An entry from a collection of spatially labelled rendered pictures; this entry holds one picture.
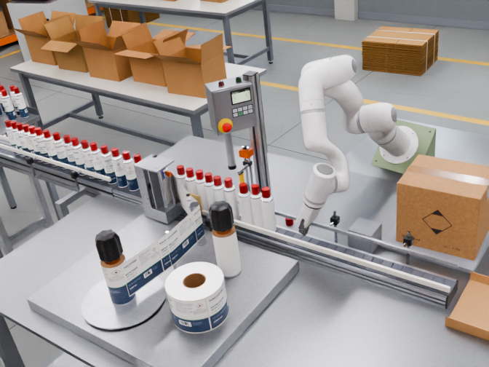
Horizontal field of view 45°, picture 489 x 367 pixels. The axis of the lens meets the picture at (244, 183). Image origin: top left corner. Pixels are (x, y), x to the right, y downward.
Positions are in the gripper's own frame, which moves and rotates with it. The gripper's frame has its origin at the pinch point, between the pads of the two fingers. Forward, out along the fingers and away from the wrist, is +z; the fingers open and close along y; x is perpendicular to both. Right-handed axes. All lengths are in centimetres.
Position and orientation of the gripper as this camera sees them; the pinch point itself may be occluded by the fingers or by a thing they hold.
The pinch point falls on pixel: (303, 229)
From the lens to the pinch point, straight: 232.9
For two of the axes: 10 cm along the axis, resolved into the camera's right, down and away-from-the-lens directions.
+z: -1.7, 7.3, 6.6
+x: 8.0, 4.9, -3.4
